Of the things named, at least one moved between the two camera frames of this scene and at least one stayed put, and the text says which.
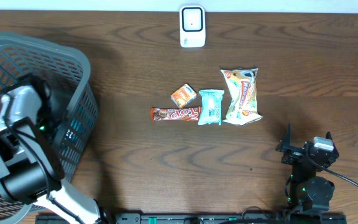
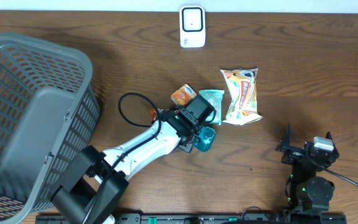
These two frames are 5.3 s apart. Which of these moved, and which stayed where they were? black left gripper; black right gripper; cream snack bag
Moved: black left gripper
Stayed: cream snack bag; black right gripper
